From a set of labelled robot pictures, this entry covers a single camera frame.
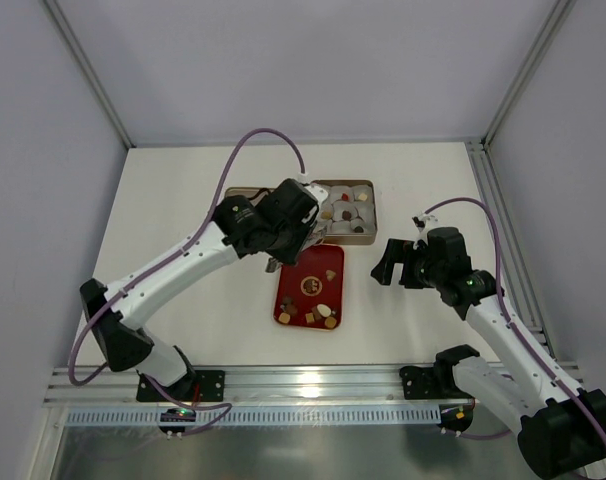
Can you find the red rectangular tray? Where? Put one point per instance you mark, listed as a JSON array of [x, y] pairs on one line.
[[306, 283]]

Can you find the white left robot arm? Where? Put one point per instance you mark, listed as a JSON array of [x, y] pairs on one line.
[[117, 313]]

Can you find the aluminium front rail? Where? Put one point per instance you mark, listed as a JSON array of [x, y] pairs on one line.
[[248, 384]]

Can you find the slotted cable duct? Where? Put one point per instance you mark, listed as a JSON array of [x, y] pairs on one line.
[[272, 416]]

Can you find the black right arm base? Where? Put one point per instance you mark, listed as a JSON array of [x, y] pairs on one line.
[[421, 383]]

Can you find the gold tin lid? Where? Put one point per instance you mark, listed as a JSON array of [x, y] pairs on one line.
[[238, 192]]

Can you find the aluminium rail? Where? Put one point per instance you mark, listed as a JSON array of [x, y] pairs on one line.
[[248, 384], [514, 271]]

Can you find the aluminium right side rail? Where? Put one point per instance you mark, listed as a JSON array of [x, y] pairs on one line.
[[514, 271]]

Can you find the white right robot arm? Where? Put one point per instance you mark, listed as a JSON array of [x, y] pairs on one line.
[[559, 426]]

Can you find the gold square tin box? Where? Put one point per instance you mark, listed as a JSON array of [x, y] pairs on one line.
[[340, 232]]

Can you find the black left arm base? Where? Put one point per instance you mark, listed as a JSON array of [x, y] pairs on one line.
[[193, 385]]

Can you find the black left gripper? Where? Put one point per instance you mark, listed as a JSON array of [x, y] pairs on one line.
[[291, 248]]

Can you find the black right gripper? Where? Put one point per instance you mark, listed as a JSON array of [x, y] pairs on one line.
[[408, 270]]

